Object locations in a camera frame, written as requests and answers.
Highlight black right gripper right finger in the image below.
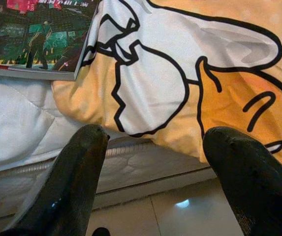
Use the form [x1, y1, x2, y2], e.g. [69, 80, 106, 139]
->
[202, 126, 282, 236]

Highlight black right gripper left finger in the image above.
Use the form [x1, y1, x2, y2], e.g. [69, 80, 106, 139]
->
[0, 124, 111, 236]

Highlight yellow cartoon print blanket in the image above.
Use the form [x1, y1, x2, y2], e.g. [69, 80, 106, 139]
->
[52, 0, 282, 168]

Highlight beige bed base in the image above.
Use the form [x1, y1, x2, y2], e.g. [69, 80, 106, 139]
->
[91, 169, 220, 211]

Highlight white quilted mattress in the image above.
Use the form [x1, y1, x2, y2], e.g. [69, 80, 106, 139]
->
[0, 77, 217, 222]

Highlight dark red green book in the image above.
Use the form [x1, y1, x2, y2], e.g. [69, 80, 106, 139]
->
[0, 0, 99, 81]

